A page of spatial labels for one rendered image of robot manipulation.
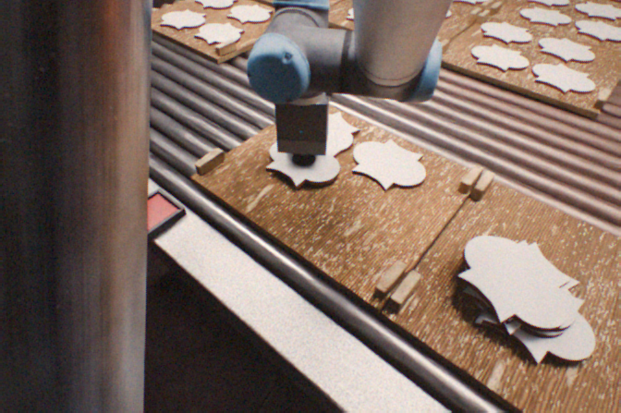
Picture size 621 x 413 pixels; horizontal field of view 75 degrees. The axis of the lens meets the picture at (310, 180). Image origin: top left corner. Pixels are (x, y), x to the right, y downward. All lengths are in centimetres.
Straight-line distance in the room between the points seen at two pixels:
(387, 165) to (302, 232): 21
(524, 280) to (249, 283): 38
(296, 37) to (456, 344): 43
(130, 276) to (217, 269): 48
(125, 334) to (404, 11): 24
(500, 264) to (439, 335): 12
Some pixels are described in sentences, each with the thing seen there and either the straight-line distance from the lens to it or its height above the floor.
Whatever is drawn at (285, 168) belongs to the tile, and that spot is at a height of 96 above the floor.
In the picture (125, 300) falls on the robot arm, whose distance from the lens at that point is 17.
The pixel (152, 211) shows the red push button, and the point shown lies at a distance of 74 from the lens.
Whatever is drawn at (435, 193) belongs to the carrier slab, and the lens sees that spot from 74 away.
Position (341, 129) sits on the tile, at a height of 95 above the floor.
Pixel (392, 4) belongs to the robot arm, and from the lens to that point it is 28.
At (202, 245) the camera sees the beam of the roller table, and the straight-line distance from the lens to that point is 68.
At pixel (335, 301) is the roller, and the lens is 60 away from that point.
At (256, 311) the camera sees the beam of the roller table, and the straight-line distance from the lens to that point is 60.
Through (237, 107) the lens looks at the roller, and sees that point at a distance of 97.
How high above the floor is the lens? 144
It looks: 44 degrees down
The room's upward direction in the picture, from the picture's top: straight up
